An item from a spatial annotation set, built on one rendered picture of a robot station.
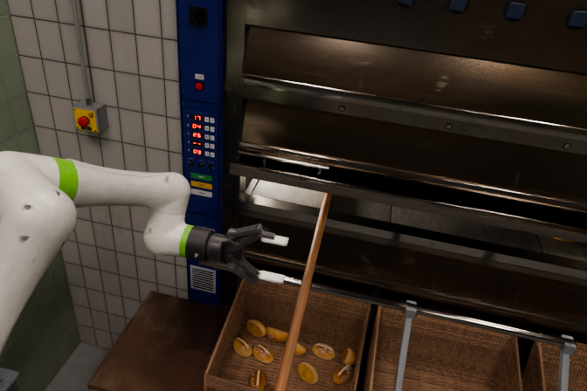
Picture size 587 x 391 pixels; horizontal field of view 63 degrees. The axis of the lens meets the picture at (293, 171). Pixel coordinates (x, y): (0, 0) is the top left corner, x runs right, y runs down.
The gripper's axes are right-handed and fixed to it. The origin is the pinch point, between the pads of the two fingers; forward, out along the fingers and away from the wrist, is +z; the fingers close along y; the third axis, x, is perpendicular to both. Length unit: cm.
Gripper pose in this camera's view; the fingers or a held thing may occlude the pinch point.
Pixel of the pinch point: (281, 260)
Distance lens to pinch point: 132.9
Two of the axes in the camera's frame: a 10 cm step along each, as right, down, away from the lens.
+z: 9.8, 1.7, -1.3
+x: -2.0, 4.9, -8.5
